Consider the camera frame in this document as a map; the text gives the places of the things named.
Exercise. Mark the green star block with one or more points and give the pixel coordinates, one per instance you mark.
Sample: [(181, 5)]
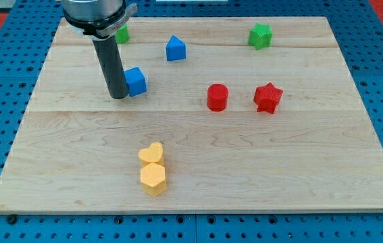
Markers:
[(260, 36)]

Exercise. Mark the red cylinder block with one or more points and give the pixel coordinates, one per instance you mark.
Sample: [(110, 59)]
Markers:
[(217, 97)]

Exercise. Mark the yellow hexagon block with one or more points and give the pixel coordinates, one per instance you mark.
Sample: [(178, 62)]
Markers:
[(153, 179)]

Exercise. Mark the blue triangular prism block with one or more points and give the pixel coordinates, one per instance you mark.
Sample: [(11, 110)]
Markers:
[(175, 49)]

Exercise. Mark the yellow heart block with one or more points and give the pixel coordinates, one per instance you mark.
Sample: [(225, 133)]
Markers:
[(152, 154)]

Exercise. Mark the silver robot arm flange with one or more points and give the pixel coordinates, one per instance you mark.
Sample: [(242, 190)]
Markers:
[(97, 19)]

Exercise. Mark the wooden board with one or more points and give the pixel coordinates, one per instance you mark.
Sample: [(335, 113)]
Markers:
[(76, 150)]

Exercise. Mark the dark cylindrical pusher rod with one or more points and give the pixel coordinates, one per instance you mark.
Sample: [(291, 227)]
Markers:
[(111, 66)]

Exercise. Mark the green block behind arm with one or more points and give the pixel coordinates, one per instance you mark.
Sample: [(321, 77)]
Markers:
[(122, 35)]

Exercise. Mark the blue cube block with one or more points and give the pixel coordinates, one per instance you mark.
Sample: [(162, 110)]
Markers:
[(135, 81)]

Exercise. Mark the red star block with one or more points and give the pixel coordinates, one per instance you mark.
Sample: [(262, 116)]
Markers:
[(267, 98)]

